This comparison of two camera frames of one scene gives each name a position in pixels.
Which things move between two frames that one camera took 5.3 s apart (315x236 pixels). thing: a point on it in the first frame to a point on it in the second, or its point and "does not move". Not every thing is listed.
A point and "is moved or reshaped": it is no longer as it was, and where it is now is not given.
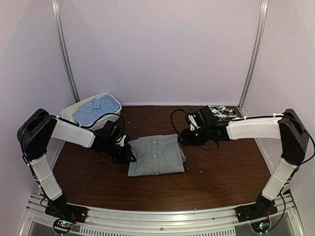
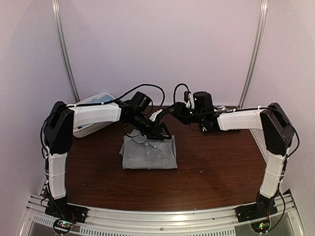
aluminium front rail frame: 166,221 does not move
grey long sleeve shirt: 156,155 is moved or reshaped
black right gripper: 187,140 to 178,111
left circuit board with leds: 62,226 does not move
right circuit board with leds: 261,226 does not move
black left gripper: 124,158 to 154,131
